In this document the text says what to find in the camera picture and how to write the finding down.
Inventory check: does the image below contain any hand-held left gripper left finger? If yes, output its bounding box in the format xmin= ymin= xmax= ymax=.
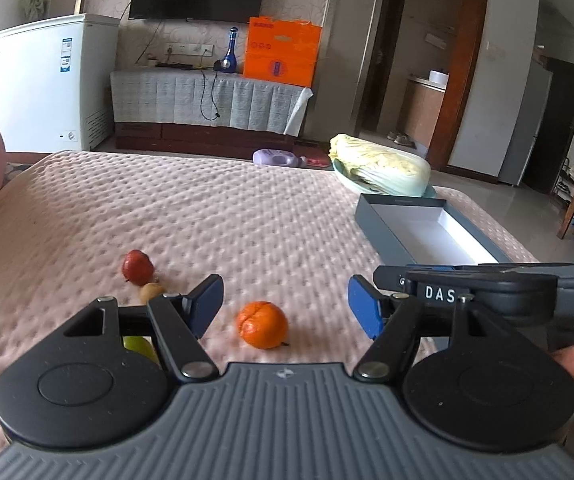
xmin=62 ymin=274 xmax=225 ymax=381

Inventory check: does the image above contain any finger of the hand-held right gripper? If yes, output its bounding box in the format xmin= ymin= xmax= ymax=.
xmin=373 ymin=265 xmax=418 ymax=295

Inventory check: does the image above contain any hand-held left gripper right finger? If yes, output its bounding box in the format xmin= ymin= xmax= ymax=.
xmin=347 ymin=274 xmax=505 ymax=380

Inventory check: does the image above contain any brown round fruit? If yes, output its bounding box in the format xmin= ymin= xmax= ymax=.
xmin=140 ymin=283 xmax=166 ymax=306

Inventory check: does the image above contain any orange tangerine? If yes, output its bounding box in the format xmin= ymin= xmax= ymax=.
xmin=236 ymin=301 xmax=289 ymax=350

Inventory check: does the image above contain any grey box with white inside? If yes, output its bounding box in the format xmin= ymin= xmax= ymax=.
xmin=355 ymin=193 xmax=540 ymax=267

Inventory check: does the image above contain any green round fruit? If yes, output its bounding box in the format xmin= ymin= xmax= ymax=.
xmin=122 ymin=336 xmax=161 ymax=367

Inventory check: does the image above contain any small red apple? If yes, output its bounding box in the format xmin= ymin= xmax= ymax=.
xmin=122 ymin=249 xmax=155 ymax=284

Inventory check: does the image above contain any pink quilted blanket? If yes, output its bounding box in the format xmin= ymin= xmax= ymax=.
xmin=0 ymin=150 xmax=544 ymax=461

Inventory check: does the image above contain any wooden chair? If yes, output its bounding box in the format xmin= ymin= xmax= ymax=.
xmin=557 ymin=155 xmax=574 ymax=240

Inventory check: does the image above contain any napa cabbage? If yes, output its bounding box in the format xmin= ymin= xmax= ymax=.
xmin=328 ymin=133 xmax=432 ymax=197

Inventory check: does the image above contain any purple plastic container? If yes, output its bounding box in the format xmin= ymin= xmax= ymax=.
xmin=252 ymin=148 xmax=301 ymax=168

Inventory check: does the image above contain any wooden kitchen counter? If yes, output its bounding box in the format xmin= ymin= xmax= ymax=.
xmin=397 ymin=76 xmax=448 ymax=149

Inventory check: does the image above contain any grey refrigerator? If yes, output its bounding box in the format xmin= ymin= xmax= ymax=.
xmin=497 ymin=57 xmax=554 ymax=189

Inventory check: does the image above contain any dark wooden low cabinet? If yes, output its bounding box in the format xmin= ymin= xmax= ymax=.
xmin=114 ymin=120 xmax=298 ymax=151

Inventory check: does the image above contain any cabinet with grey cloth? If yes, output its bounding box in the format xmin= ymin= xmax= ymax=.
xmin=110 ymin=67 xmax=314 ymax=137

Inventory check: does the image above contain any blue glass bottle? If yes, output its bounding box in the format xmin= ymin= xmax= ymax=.
xmin=213 ymin=26 xmax=241 ymax=74

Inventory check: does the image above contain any orange gift box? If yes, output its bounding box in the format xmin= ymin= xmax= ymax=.
xmin=243 ymin=16 xmax=323 ymax=89

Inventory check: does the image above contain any white chest freezer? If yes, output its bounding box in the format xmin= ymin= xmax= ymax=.
xmin=0 ymin=13 xmax=121 ymax=153

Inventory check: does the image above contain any black hanging cable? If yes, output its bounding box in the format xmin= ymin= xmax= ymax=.
xmin=200 ymin=70 xmax=224 ymax=122

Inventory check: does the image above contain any white wall socket strip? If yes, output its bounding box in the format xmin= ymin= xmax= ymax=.
xmin=164 ymin=43 xmax=214 ymax=57

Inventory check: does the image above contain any black television cable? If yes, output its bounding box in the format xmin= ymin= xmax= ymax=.
xmin=136 ymin=20 xmax=162 ymax=67

